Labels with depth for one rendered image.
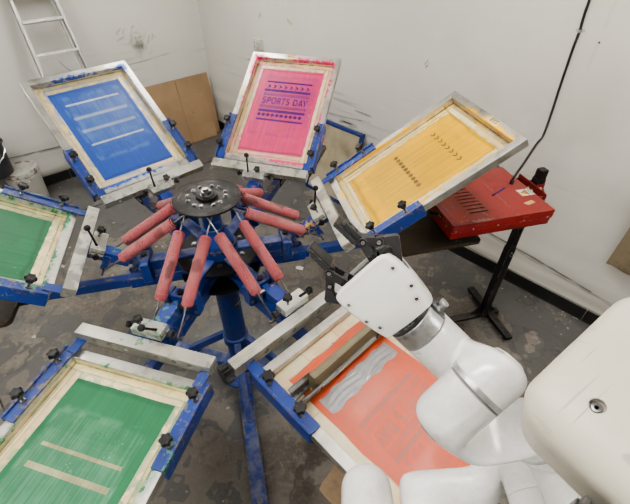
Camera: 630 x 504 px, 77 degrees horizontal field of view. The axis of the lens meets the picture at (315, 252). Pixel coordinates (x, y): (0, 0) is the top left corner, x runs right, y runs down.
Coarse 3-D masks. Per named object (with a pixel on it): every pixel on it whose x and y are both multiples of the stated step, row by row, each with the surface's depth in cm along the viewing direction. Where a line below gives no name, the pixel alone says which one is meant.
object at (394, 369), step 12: (360, 324) 164; (348, 336) 160; (336, 348) 155; (372, 348) 155; (396, 348) 155; (360, 360) 151; (396, 360) 151; (408, 360) 151; (384, 372) 147; (396, 372) 147; (420, 372) 147; (372, 384) 144; (384, 384) 144; (432, 384) 144
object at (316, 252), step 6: (312, 246) 55; (318, 246) 56; (312, 252) 54; (318, 252) 55; (324, 252) 56; (312, 258) 55; (318, 258) 54; (324, 258) 55; (330, 258) 57; (318, 264) 56; (324, 264) 55; (330, 264) 55; (324, 270) 56; (330, 282) 56; (330, 288) 56
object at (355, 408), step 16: (304, 368) 149; (368, 384) 144; (352, 400) 139; (368, 400) 139; (336, 416) 135; (352, 416) 135; (352, 432) 130; (368, 448) 127; (432, 448) 127; (384, 464) 123; (416, 464) 123; (432, 464) 123; (448, 464) 123; (464, 464) 123
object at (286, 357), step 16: (336, 320) 162; (304, 336) 155; (320, 336) 158; (288, 352) 150; (272, 368) 145; (320, 432) 127; (320, 448) 126; (336, 448) 123; (336, 464) 122; (352, 464) 120
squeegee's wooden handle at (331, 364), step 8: (368, 328) 150; (360, 336) 147; (368, 336) 150; (344, 344) 144; (352, 344) 144; (360, 344) 149; (336, 352) 142; (344, 352) 142; (352, 352) 147; (328, 360) 139; (336, 360) 140; (344, 360) 145; (320, 368) 137; (328, 368) 138; (336, 368) 143; (312, 376) 134; (320, 376) 136; (328, 376) 141; (312, 384) 137
